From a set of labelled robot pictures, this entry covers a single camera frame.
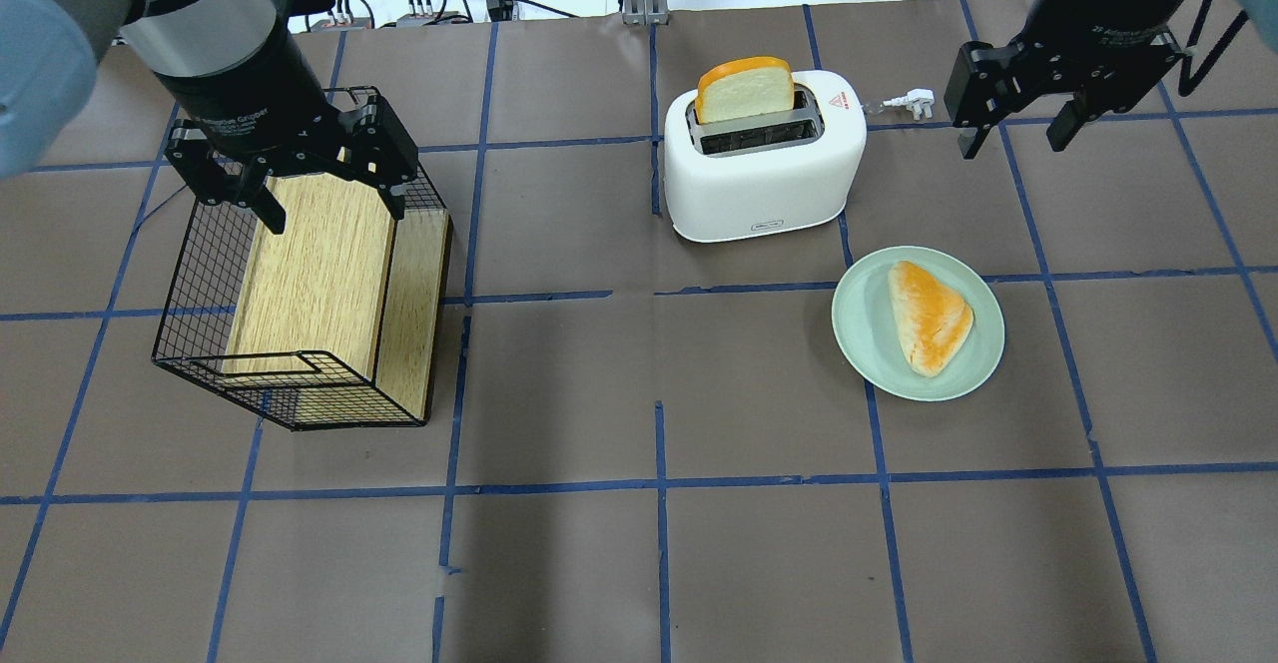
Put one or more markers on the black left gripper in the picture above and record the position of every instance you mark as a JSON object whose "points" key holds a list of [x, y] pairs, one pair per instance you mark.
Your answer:
{"points": [[243, 89]]}

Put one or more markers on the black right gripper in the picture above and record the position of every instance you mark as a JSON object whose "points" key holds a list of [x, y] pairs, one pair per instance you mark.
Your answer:
{"points": [[1093, 26]]}

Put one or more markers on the white two-slot toaster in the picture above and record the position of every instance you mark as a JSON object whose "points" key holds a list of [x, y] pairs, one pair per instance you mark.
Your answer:
{"points": [[766, 174]]}

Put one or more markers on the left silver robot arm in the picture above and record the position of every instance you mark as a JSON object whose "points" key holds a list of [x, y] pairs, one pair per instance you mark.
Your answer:
{"points": [[51, 49]]}

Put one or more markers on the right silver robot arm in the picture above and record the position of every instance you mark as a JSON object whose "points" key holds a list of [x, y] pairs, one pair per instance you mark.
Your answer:
{"points": [[1196, 64]]}

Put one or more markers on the bread slice in toaster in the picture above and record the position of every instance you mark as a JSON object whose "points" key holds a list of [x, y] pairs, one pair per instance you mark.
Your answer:
{"points": [[762, 84]]}

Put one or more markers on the triangular orange bread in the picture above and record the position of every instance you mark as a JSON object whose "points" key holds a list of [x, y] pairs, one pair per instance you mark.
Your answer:
{"points": [[932, 321]]}

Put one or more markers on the light green plate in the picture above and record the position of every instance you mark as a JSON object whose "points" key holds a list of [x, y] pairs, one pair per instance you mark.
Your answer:
{"points": [[865, 330]]}

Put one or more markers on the black wire basket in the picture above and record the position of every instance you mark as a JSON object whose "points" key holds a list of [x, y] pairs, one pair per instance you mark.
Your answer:
{"points": [[201, 304]]}

